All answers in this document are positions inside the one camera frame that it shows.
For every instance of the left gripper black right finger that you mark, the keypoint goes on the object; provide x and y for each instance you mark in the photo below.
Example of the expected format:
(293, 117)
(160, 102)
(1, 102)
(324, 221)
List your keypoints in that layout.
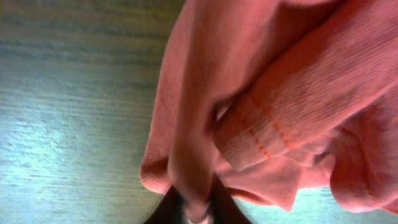
(225, 210)

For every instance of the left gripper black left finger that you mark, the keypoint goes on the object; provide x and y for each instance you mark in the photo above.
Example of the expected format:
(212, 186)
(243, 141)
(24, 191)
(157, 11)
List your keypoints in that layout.
(169, 210)

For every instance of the red t-shirt with white print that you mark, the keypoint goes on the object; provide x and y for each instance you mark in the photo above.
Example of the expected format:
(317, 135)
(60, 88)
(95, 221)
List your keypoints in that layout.
(264, 98)

